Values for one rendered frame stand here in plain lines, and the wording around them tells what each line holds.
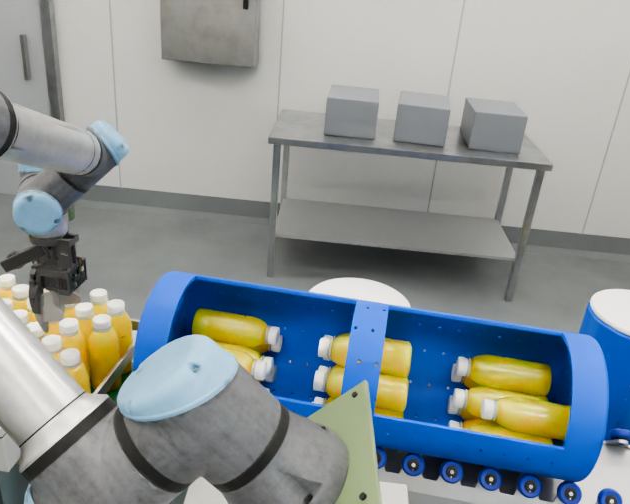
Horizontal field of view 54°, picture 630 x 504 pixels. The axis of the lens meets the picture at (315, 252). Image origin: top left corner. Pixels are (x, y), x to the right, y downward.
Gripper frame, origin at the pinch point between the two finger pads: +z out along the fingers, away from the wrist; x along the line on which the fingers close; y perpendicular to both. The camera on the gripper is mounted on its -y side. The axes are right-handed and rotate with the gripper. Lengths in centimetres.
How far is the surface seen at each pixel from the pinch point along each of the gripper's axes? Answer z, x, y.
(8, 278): 4.7, 19.8, -23.0
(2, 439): 5.5, -28.1, 7.2
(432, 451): 11, -7, 80
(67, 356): 4.7, -5.0, 6.1
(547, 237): 104, 342, 181
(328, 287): 10, 48, 52
